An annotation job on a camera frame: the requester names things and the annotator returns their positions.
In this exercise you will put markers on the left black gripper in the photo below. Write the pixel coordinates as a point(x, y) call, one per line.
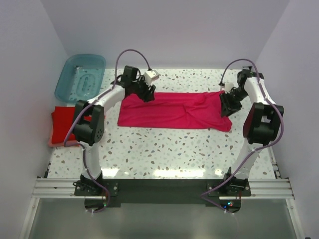
point(148, 95)

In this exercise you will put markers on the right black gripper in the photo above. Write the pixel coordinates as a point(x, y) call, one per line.
point(227, 107)

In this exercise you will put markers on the magenta t-shirt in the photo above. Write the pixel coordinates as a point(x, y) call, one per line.
point(175, 111)

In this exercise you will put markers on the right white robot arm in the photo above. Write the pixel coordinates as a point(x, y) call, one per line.
point(263, 126)

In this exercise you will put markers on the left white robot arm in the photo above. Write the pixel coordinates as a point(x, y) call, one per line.
point(88, 121)

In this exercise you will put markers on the teal plastic bin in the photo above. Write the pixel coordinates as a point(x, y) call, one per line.
point(80, 78)

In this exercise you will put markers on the folded red t-shirt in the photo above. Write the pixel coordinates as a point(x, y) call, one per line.
point(63, 112)

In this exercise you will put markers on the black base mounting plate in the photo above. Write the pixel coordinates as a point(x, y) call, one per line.
point(113, 193)

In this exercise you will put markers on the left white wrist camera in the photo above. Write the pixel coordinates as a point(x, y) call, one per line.
point(150, 76)

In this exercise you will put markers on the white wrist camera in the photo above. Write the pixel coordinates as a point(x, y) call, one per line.
point(150, 76)
point(227, 87)

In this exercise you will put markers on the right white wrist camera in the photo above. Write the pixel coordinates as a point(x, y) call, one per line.
point(227, 87)

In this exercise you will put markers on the aluminium frame rail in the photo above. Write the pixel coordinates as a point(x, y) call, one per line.
point(260, 188)

